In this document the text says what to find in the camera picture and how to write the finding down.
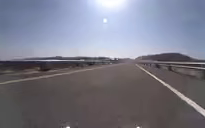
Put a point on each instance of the robot's own part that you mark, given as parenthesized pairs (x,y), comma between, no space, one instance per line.
(67,126)
(137,126)

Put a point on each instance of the grey asphalt road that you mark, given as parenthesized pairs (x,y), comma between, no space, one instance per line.
(103,96)

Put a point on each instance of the dark hill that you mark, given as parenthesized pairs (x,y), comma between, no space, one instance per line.
(166,56)

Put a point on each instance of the metal guardrail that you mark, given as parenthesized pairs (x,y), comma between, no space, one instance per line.
(46,63)
(190,68)

